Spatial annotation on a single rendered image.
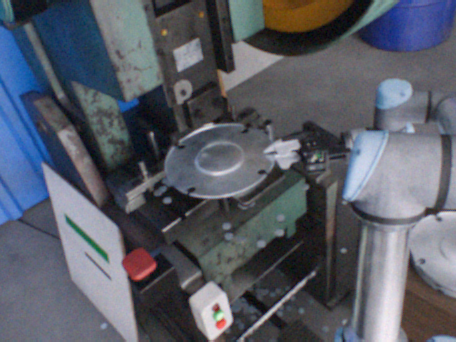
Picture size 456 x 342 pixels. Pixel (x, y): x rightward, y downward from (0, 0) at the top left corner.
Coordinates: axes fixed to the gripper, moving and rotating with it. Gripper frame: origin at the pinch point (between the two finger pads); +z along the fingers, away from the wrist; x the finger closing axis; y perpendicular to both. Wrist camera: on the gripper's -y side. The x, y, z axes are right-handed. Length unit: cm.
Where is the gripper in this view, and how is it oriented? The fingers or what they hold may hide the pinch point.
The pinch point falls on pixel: (268, 151)
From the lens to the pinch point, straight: 118.3
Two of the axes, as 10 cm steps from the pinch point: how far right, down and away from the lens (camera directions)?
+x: 1.4, 7.3, 6.7
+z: -9.9, 1.4, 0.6
